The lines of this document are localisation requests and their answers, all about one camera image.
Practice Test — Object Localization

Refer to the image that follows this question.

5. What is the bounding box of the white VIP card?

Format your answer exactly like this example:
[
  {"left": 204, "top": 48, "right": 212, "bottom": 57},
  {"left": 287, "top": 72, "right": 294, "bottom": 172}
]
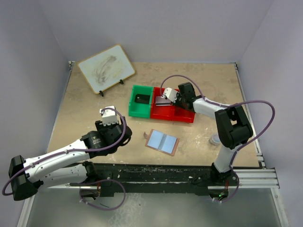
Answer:
[{"left": 155, "top": 96, "right": 171, "bottom": 106}]

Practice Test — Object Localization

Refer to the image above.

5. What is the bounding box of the black card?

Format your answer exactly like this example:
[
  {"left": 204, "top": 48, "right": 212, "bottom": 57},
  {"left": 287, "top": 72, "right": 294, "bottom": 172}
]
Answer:
[{"left": 134, "top": 94, "right": 151, "bottom": 105}]

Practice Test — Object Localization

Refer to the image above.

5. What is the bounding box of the brown leather card holder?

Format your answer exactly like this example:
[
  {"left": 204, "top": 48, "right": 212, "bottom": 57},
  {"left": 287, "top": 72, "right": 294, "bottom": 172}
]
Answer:
[{"left": 143, "top": 129, "right": 179, "bottom": 156}]

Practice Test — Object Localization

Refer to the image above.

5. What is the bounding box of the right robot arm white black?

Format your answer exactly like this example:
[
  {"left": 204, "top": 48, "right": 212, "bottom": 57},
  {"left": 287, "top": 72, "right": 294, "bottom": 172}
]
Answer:
[{"left": 173, "top": 82, "right": 253, "bottom": 185}]

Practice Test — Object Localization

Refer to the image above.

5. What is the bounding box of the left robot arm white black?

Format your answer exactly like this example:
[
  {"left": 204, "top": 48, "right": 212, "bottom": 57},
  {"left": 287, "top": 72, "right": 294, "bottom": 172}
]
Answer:
[{"left": 9, "top": 121, "right": 132, "bottom": 201}]

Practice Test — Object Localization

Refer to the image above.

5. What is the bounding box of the red bin right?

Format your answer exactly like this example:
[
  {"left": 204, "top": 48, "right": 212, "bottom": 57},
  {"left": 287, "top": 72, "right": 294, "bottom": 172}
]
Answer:
[{"left": 172, "top": 103, "right": 195, "bottom": 123}]

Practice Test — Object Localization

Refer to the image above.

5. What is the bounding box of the red bin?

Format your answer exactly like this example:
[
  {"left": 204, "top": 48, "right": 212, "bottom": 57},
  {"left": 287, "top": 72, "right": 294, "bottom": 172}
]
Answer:
[
  {"left": 172, "top": 103, "right": 195, "bottom": 123},
  {"left": 150, "top": 87, "right": 175, "bottom": 121}
]

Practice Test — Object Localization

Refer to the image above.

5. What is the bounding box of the red bin middle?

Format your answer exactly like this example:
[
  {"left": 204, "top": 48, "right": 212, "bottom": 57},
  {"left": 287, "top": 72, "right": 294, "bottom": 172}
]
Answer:
[{"left": 150, "top": 87, "right": 175, "bottom": 121}]

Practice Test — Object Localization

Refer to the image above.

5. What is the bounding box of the green plastic bin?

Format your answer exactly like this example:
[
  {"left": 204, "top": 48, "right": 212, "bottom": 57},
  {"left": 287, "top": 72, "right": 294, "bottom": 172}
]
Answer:
[{"left": 128, "top": 85, "right": 153, "bottom": 119}]

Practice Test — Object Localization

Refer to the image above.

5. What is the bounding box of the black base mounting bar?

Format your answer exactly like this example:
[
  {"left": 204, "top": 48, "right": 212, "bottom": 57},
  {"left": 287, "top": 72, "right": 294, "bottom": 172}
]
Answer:
[{"left": 80, "top": 162, "right": 239, "bottom": 197}]

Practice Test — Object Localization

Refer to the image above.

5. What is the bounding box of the small clear plastic cup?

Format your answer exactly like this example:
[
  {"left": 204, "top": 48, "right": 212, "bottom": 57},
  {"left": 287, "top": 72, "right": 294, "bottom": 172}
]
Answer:
[{"left": 209, "top": 133, "right": 221, "bottom": 146}]

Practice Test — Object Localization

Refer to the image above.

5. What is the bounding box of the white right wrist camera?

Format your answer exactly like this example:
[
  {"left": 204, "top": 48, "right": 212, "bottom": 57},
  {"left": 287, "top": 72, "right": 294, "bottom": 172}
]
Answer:
[{"left": 161, "top": 87, "right": 179, "bottom": 103}]

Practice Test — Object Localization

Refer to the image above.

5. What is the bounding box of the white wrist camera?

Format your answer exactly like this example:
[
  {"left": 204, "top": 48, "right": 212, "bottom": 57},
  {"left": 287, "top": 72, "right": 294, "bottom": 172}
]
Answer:
[
  {"left": 99, "top": 106, "right": 118, "bottom": 126},
  {"left": 161, "top": 87, "right": 179, "bottom": 103}
]

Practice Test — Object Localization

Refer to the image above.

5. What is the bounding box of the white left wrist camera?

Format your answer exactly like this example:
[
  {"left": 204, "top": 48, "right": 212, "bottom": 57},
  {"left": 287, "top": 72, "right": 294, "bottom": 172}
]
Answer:
[{"left": 99, "top": 106, "right": 118, "bottom": 126}]

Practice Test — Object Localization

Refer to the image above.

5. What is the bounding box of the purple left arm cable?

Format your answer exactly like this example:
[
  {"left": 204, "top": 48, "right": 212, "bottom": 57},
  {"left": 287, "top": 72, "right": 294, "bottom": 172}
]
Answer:
[{"left": 1, "top": 107, "right": 126, "bottom": 196}]

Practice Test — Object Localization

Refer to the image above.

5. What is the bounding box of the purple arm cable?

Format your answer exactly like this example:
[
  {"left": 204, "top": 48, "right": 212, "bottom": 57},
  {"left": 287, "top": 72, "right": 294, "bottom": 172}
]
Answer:
[
  {"left": 160, "top": 75, "right": 276, "bottom": 171},
  {"left": 1, "top": 107, "right": 126, "bottom": 196}
]

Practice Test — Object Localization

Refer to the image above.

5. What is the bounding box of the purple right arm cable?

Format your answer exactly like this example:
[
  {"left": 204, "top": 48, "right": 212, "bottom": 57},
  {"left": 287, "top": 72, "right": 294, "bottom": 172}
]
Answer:
[{"left": 160, "top": 75, "right": 276, "bottom": 171}]

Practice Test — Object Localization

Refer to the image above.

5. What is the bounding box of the white board wooden frame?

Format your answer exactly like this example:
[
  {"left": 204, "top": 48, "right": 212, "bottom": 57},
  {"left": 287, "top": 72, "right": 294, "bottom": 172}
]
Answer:
[{"left": 78, "top": 44, "right": 135, "bottom": 95}]

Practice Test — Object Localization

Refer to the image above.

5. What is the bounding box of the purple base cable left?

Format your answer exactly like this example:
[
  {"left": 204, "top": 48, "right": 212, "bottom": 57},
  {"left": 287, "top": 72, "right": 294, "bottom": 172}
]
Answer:
[{"left": 79, "top": 177, "right": 126, "bottom": 210}]

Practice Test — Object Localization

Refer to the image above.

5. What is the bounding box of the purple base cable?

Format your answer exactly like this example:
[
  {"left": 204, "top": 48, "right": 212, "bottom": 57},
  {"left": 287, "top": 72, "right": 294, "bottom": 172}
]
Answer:
[
  {"left": 79, "top": 177, "right": 126, "bottom": 210},
  {"left": 212, "top": 170, "right": 240, "bottom": 204}
]

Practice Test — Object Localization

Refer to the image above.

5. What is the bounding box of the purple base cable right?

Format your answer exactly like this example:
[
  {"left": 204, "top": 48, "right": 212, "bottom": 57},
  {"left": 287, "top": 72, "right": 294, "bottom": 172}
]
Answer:
[{"left": 212, "top": 170, "right": 240, "bottom": 204}]

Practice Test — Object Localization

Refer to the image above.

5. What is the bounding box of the aluminium corner rail right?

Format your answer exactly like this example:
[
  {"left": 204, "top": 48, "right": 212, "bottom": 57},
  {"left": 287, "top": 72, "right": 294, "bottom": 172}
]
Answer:
[{"left": 233, "top": 62, "right": 262, "bottom": 168}]

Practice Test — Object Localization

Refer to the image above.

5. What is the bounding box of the aluminium front frame rail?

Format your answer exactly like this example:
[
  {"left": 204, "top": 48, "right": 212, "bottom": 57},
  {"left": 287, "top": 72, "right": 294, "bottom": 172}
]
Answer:
[{"left": 28, "top": 167, "right": 281, "bottom": 189}]

